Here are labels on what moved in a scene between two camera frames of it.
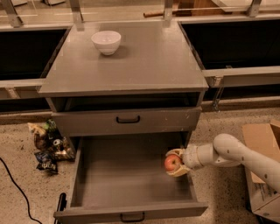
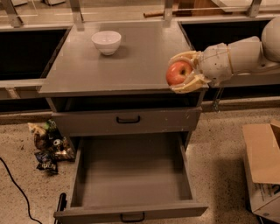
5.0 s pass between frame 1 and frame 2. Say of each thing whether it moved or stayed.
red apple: moved
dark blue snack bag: stayed
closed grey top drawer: stayed
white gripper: moved
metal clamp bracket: stayed
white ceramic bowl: stayed
